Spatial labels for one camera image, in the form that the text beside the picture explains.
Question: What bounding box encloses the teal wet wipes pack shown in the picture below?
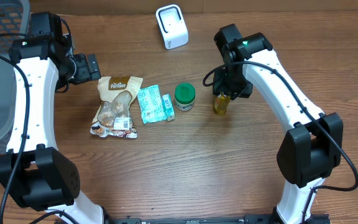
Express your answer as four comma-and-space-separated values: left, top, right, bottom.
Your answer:
137, 85, 167, 124

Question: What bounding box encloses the green lid jar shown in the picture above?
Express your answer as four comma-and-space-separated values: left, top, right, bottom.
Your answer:
174, 83, 196, 111

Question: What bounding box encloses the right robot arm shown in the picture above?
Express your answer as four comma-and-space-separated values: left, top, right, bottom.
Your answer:
209, 24, 343, 223

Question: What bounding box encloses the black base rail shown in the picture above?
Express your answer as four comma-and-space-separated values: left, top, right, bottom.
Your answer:
104, 213, 332, 224

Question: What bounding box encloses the white barcode scanner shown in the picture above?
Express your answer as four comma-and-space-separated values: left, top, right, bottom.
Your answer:
155, 4, 189, 50

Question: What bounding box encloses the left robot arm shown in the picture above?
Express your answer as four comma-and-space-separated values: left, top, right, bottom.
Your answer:
0, 12, 108, 223

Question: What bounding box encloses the small teal tissue pack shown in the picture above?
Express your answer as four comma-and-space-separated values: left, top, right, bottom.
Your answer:
162, 94, 175, 121

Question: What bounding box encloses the brown snack bag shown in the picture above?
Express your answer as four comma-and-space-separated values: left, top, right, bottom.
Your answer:
90, 77, 143, 139

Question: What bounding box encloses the yellow dish soap bottle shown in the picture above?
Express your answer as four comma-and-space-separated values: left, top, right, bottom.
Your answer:
213, 92, 231, 115

